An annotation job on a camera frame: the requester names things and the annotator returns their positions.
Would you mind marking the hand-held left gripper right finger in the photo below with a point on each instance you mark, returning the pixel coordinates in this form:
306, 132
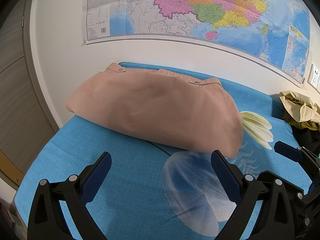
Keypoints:
225, 175

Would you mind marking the colourful wall map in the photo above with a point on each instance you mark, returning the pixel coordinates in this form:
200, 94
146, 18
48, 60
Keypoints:
200, 10

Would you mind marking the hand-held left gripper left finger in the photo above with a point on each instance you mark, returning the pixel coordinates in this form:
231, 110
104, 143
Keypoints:
98, 177

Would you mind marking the cream jacket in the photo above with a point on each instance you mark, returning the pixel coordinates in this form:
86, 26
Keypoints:
300, 105

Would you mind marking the pink coat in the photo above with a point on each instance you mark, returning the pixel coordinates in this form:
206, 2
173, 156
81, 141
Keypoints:
155, 110

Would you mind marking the blue floral bed sheet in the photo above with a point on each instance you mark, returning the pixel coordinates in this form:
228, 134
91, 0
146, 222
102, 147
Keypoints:
125, 180

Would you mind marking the white wall socket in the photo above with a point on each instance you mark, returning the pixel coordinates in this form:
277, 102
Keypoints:
315, 76

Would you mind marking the dark cloth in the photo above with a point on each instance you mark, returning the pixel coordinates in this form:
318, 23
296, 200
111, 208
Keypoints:
308, 135

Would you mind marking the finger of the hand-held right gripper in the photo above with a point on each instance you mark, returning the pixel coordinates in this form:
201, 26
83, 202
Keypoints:
287, 150
301, 205

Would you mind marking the grey wooden wardrobe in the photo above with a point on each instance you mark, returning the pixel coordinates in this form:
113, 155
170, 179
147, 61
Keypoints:
15, 92

